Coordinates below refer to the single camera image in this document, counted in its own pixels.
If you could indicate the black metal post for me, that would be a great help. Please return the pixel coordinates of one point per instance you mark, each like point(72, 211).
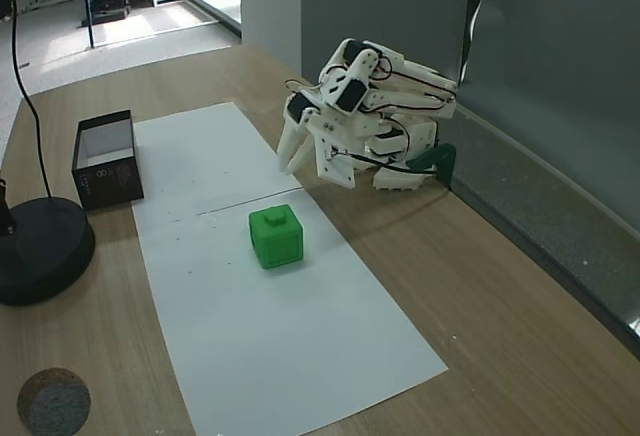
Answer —
point(87, 6)

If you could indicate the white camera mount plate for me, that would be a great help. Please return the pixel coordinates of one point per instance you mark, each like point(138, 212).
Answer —
point(336, 171)

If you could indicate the green table clamp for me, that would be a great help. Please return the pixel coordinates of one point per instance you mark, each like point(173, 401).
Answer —
point(440, 155)

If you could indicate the dark open box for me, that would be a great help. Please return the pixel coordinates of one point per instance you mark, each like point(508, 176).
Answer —
point(107, 181)

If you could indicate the green cube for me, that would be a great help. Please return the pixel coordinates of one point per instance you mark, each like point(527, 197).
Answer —
point(277, 241)

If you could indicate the black round stand base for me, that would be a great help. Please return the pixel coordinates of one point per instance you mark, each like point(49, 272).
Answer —
point(45, 251)

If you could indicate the white paper sheet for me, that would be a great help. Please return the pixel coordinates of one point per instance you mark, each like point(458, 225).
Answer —
point(280, 336)
point(200, 156)

